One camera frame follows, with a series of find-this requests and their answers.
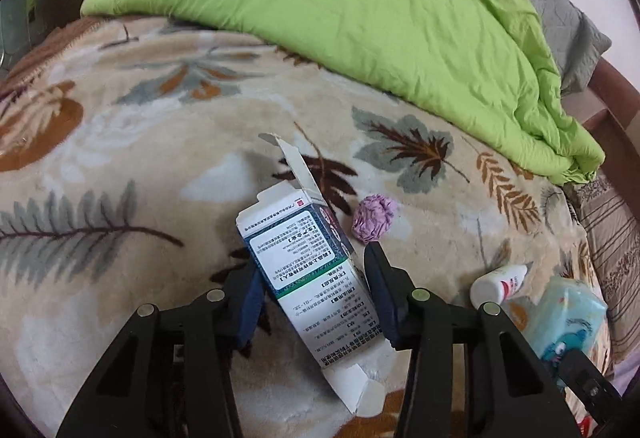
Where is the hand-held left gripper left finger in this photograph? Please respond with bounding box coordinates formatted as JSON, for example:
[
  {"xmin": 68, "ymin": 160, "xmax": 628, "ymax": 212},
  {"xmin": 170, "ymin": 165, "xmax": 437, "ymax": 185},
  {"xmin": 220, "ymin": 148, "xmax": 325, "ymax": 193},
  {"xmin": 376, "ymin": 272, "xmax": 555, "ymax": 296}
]
[{"xmin": 56, "ymin": 263, "xmax": 264, "ymax": 438}]

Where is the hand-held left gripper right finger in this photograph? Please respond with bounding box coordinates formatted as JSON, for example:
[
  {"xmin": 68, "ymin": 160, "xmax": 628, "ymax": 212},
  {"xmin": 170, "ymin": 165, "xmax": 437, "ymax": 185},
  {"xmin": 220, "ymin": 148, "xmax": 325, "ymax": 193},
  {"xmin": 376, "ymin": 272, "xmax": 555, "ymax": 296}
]
[{"xmin": 364, "ymin": 243, "xmax": 576, "ymax": 438}]

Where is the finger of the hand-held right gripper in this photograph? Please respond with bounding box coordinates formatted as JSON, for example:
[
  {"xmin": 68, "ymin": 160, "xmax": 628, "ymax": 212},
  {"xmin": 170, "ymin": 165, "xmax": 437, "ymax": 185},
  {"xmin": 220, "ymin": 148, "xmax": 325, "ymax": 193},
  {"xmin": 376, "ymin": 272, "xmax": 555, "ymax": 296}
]
[{"xmin": 556, "ymin": 349, "xmax": 623, "ymax": 424}]

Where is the light blue tissue packet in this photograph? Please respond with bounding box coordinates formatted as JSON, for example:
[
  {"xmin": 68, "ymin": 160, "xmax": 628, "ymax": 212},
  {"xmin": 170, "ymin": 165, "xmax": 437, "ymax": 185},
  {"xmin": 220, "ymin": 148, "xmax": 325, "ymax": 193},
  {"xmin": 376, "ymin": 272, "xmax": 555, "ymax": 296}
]
[{"xmin": 505, "ymin": 275, "xmax": 610, "ymax": 376}]

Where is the white medicine box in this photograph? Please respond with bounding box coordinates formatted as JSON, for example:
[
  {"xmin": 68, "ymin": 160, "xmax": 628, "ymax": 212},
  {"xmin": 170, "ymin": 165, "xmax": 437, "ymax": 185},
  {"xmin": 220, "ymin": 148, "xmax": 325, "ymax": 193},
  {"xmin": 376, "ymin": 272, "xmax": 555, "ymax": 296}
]
[{"xmin": 236, "ymin": 132, "xmax": 388, "ymax": 416}]

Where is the purple crumpled paper ball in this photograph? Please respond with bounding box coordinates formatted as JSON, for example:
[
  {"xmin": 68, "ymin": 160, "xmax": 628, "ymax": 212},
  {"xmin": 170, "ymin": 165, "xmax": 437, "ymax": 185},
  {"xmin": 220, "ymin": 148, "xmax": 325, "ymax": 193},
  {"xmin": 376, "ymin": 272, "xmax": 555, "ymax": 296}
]
[{"xmin": 352, "ymin": 194, "xmax": 399, "ymax": 245}]

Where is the small white bottle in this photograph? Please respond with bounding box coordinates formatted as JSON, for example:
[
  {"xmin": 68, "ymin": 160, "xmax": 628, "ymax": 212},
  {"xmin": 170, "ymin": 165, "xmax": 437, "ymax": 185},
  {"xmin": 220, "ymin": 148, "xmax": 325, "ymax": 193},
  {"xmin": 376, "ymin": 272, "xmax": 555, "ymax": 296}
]
[{"xmin": 470, "ymin": 264, "xmax": 528, "ymax": 306}]

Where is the striped beige bed sheet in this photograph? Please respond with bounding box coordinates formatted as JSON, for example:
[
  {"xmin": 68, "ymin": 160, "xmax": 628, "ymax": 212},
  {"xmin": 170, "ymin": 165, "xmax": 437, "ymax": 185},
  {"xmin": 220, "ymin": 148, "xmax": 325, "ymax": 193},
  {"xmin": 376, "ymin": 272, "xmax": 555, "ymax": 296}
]
[{"xmin": 565, "ymin": 173, "xmax": 640, "ymax": 364}]

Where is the green quilt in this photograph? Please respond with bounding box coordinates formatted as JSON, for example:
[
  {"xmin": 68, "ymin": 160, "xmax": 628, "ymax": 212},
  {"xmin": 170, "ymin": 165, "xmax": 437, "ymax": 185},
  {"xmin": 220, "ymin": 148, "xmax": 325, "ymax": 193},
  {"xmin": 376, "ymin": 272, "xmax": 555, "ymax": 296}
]
[{"xmin": 80, "ymin": 0, "xmax": 606, "ymax": 186}]

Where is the grey quilted pillow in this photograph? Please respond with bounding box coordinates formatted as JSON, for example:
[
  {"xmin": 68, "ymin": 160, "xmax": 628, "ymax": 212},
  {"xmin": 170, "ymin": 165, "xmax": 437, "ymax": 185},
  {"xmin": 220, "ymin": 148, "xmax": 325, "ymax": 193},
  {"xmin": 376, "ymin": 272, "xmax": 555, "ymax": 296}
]
[{"xmin": 452, "ymin": 0, "xmax": 612, "ymax": 96}]

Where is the glass panel door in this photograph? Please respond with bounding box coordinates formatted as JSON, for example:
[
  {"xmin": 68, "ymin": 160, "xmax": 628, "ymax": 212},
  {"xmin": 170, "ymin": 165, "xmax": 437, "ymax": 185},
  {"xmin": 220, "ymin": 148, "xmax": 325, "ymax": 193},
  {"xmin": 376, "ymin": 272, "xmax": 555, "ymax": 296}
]
[{"xmin": 0, "ymin": 0, "xmax": 101, "ymax": 74}]

